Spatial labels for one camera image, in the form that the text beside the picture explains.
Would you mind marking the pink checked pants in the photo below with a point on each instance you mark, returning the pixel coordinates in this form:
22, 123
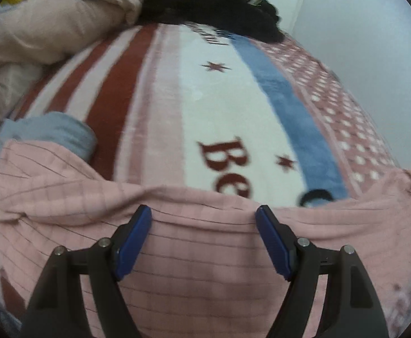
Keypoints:
203, 270

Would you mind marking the pink quilted duvet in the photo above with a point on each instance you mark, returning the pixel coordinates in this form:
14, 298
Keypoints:
38, 33

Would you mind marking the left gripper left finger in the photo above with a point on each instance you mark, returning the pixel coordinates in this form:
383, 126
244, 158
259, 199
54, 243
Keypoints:
128, 241

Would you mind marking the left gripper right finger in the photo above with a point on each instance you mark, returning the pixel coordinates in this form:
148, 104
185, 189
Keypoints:
279, 241

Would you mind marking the patterned fleece bed blanket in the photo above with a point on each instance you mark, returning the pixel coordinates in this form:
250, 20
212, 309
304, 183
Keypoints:
189, 106

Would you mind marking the black clothing pile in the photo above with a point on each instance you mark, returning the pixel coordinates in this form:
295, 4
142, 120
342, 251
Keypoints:
257, 19

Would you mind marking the grey blue folded cloth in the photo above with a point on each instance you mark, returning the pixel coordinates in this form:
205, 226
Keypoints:
56, 127

